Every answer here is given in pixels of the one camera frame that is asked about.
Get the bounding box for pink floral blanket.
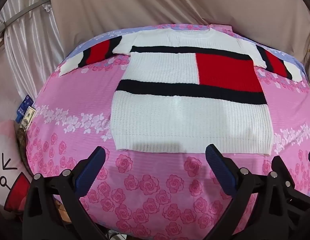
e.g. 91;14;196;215
24;22;310;240

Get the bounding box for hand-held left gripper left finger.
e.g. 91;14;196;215
22;146;107;240

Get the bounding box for banknote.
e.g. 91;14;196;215
20;106;36;131

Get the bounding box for white red black knit sweater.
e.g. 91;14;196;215
59;27;302;157

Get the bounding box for blue packet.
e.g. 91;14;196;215
16;94;35;123

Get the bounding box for beige cloth backdrop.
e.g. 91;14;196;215
49;0;310;68

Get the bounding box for grey metal pole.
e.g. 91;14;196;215
0;0;51;34

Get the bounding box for silver satin curtain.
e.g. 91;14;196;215
0;0;66;100

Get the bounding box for white cartoon print cushion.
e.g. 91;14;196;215
0;119;33;220

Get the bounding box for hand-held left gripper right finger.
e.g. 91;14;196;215
205;144;296;240

